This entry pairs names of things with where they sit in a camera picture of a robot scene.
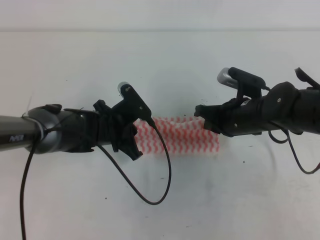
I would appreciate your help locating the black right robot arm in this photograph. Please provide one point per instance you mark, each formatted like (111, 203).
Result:
(296, 110)

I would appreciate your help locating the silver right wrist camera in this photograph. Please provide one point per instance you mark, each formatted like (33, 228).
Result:
(245, 83)

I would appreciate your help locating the pink white wavy towel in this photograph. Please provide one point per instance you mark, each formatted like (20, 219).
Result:
(182, 135)

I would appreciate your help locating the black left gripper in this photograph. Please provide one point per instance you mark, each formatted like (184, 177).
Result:
(112, 130)

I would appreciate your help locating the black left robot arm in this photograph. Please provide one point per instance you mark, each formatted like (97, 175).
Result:
(51, 128)

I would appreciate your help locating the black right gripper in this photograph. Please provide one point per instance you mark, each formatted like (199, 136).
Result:
(252, 118)

